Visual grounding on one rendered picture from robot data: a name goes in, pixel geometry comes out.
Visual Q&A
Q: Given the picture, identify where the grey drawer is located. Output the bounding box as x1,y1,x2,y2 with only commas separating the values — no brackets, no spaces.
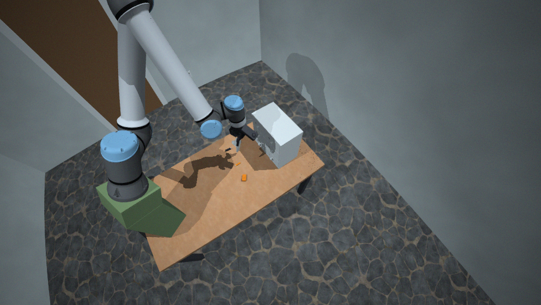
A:
254,126,266,145
266,140,279,161
252,115,266,137
266,131,280,153
256,137,266,153
267,149,279,168

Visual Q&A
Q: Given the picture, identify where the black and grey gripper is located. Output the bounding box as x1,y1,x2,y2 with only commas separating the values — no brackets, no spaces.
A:
229,126,245,152

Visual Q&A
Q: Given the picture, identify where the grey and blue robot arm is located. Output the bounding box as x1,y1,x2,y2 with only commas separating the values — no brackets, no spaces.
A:
100,0,258,202

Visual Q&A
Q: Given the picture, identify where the white chest of drawers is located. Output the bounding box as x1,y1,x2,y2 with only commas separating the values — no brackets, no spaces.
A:
252,102,303,169

